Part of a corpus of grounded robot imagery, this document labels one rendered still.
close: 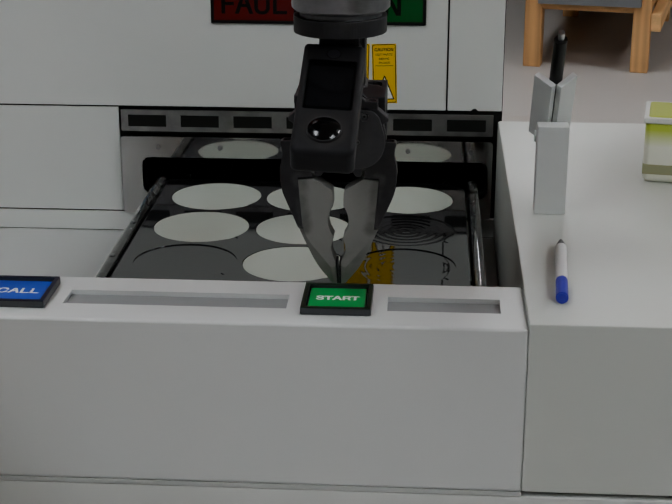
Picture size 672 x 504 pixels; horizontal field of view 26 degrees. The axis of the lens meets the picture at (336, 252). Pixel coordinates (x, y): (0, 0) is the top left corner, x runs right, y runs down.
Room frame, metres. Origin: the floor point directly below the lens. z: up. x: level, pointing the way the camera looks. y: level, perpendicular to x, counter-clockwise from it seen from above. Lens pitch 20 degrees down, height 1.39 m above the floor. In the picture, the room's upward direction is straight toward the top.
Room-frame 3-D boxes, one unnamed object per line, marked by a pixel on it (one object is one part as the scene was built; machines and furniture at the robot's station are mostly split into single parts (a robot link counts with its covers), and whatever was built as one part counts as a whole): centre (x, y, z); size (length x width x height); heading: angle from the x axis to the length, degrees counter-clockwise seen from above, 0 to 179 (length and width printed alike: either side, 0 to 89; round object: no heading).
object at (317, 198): (1.11, 0.01, 1.02); 0.06 x 0.03 x 0.09; 176
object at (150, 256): (1.45, 0.03, 0.90); 0.34 x 0.34 x 0.01; 86
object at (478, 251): (1.44, -0.15, 0.90); 0.37 x 0.01 x 0.01; 176
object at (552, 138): (1.33, -0.20, 1.03); 0.06 x 0.04 x 0.13; 176
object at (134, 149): (1.66, 0.04, 0.89); 0.44 x 0.02 x 0.10; 86
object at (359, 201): (1.10, -0.02, 1.02); 0.06 x 0.03 x 0.09; 176
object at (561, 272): (1.14, -0.19, 0.97); 0.14 x 0.01 x 0.01; 172
